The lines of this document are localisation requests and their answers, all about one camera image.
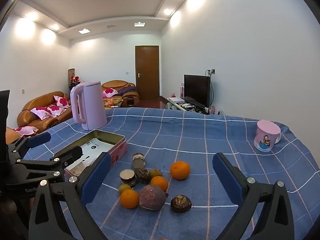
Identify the small green-yellow fruit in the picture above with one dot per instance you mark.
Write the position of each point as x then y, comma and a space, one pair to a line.
155, 172
123, 187

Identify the brown leather far sofa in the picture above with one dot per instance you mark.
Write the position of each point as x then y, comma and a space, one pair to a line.
120, 90

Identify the brown leather long sofa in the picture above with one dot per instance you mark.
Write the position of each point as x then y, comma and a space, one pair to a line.
45, 111

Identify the pink electric kettle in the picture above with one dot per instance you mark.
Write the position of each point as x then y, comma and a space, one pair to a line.
87, 105

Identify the small orange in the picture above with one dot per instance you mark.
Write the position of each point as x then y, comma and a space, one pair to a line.
129, 199
161, 182

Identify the large orange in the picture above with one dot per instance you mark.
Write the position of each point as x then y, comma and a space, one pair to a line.
180, 170

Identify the white tv stand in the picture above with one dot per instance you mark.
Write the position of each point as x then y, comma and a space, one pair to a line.
179, 104

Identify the brown wooden door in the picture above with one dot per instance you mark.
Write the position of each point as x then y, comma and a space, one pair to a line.
147, 71

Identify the printed paper liner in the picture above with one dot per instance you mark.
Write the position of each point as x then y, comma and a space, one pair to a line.
90, 152

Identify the cut sugarcane piece front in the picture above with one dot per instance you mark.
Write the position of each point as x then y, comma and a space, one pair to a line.
128, 177

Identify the black television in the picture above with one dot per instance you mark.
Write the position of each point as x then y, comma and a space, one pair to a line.
197, 89

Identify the dark mangosteen front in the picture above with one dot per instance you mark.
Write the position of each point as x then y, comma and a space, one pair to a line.
180, 204

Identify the pink cartoon mug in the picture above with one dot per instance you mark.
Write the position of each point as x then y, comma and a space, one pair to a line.
267, 135

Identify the pink metal tin box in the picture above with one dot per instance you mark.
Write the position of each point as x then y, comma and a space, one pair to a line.
116, 152

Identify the blue plaid tablecloth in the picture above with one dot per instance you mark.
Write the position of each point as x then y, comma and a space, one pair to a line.
166, 136

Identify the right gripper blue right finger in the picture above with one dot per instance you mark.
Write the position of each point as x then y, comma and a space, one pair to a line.
232, 179

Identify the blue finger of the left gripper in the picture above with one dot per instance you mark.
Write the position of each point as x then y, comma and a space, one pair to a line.
22, 145
50, 168

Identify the wooden coffee table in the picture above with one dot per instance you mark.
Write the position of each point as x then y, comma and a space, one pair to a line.
112, 102

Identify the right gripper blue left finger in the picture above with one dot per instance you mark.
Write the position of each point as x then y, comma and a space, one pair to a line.
92, 177

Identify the brown leather near armchair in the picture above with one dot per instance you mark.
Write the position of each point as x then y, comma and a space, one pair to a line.
11, 135

